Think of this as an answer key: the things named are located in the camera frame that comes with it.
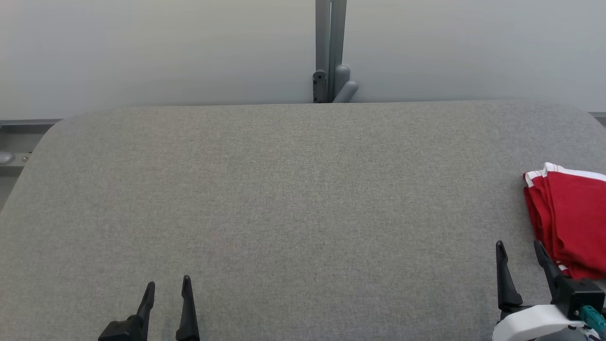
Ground grey metal partition post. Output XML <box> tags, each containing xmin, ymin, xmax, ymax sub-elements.
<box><xmin>312</xmin><ymin>0</ymin><xmax>359</xmax><ymax>104</ymax></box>

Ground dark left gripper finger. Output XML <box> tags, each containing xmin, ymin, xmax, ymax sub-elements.
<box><xmin>176</xmin><ymin>275</ymin><xmax>201</xmax><ymax>341</ymax></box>
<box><xmin>134</xmin><ymin>281</ymin><xmax>156</xmax><ymax>341</ymax></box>

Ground red shorts with white stripe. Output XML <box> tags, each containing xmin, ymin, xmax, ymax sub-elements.
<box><xmin>540</xmin><ymin>162</ymin><xmax>606</xmax><ymax>280</ymax></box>

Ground teal right camera connector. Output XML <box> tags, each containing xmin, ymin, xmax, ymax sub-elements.
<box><xmin>579</xmin><ymin>305</ymin><xmax>606</xmax><ymax>335</ymax></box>

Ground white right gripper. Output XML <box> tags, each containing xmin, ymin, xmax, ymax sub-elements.
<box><xmin>492</xmin><ymin>240</ymin><xmax>588</xmax><ymax>341</ymax></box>

